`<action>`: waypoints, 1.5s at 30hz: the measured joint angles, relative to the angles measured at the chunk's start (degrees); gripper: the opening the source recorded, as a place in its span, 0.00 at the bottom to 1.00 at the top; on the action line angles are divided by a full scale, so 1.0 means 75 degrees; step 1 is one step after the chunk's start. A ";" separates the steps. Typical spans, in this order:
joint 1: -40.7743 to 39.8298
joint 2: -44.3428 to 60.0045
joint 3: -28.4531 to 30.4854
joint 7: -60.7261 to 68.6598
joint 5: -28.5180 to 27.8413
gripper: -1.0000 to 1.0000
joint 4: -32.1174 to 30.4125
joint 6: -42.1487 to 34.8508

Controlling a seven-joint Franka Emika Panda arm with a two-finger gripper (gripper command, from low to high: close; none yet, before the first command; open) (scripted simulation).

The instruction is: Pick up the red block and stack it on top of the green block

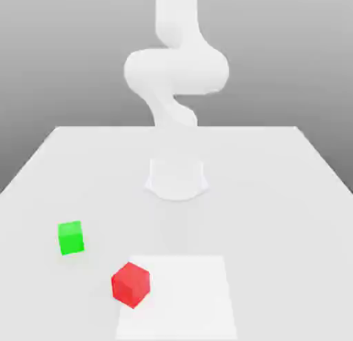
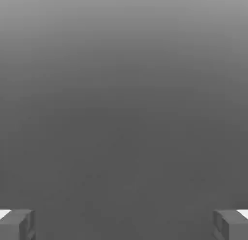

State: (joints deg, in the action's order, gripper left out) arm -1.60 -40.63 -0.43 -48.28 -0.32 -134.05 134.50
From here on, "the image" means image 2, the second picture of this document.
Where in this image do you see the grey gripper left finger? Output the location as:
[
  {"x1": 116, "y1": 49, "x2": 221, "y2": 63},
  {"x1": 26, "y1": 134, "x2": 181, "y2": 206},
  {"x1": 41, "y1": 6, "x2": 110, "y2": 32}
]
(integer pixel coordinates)
[{"x1": 0, "y1": 208, "x2": 37, "y2": 240}]

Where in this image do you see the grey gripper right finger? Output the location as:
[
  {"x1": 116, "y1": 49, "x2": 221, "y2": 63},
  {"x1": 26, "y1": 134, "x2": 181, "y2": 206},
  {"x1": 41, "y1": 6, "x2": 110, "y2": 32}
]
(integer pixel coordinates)
[{"x1": 212, "y1": 209, "x2": 248, "y2": 240}]

